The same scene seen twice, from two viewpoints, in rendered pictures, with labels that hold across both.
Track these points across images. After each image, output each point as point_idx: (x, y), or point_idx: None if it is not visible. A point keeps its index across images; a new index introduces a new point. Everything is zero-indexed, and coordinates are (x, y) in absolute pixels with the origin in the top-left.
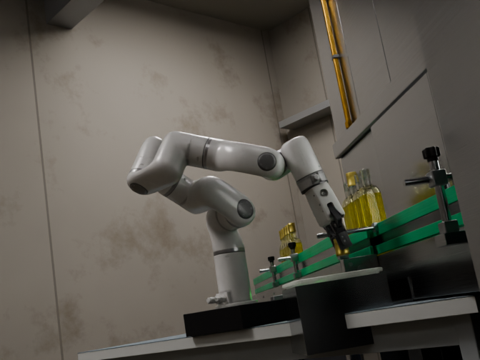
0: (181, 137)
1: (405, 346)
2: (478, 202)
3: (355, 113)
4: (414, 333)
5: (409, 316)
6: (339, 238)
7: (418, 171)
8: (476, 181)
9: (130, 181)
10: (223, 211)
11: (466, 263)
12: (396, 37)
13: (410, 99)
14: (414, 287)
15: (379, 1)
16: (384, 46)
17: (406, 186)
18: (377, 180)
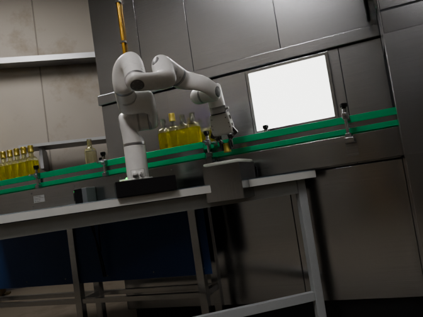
0: (172, 60)
1: (272, 195)
2: (413, 121)
3: None
4: (277, 189)
5: (284, 179)
6: (230, 143)
7: None
8: (415, 114)
9: (136, 78)
10: (155, 116)
11: (319, 155)
12: (209, 48)
13: (223, 82)
14: (261, 170)
15: (195, 24)
16: (192, 49)
17: (344, 115)
18: None
